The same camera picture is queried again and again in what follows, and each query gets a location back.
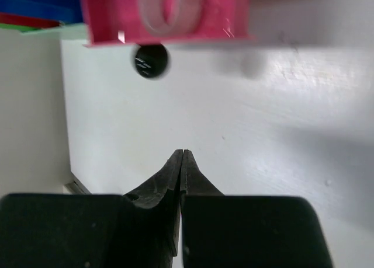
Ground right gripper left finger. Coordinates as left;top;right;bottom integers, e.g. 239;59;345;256
1;149;183;267

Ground clear tape roll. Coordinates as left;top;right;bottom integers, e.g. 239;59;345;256
137;0;203;37

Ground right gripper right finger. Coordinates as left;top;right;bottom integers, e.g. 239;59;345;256
181;150;333;267

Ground black pink drawer unit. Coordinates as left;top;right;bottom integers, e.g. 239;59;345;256
80;0;250;79

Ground mint green file organizer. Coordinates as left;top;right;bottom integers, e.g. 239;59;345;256
17;24;88;41

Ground blue clip file folder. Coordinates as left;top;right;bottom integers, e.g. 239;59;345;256
1;0;83;23

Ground red clip file folder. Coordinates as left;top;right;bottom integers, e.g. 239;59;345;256
1;13;60;29

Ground aluminium rail frame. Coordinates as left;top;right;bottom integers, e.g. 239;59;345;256
64;175;91;195

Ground green clip file folder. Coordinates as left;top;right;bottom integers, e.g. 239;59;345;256
0;23;36;33

